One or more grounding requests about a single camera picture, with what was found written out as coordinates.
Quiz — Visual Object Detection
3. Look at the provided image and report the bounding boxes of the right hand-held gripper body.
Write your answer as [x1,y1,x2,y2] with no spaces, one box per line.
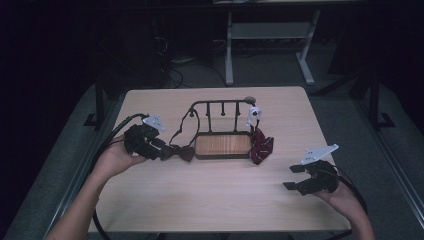
[298,143,340,196]

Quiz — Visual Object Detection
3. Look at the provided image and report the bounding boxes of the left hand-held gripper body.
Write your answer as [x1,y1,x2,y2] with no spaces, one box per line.
[123,114,167,161]

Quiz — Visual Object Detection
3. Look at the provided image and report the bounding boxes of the dark brown bow tie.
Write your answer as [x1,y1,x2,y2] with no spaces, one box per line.
[167,108,201,164]

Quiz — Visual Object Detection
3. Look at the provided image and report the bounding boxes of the dark red striped bow tie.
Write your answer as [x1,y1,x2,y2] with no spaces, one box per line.
[245,104,275,166]

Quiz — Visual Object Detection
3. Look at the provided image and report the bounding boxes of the black hook rack wooden tray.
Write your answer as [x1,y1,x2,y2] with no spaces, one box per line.
[189,98,258,160]

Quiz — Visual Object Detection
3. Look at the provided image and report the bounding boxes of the person's right hand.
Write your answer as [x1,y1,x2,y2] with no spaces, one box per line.
[313,179,360,216]

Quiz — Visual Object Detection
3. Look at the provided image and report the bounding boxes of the person's left hand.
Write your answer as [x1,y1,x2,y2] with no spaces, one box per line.
[90,133,148,180]

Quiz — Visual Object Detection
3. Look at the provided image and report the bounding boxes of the black metal stand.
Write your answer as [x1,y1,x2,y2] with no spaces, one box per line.
[349,64,397,130]
[83,71,113,130]

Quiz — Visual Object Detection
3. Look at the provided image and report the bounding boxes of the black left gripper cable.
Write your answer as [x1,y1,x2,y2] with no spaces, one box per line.
[89,113,150,240]

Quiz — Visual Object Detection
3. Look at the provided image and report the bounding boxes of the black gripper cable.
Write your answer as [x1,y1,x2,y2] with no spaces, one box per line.
[328,164,369,240]
[89,113,150,240]

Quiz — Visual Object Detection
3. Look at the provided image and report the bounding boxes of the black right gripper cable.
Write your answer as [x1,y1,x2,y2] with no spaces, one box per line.
[328,164,369,240]

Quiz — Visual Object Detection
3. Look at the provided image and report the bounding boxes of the black floor cables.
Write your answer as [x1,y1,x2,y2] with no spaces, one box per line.
[154,33,228,90]

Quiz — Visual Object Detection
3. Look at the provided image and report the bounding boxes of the metal frame rail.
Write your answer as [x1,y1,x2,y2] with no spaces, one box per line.
[354,99,424,229]
[41,99,116,240]

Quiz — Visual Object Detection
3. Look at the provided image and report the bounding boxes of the white metal desk frame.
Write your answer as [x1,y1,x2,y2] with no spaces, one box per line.
[213,0,322,87]

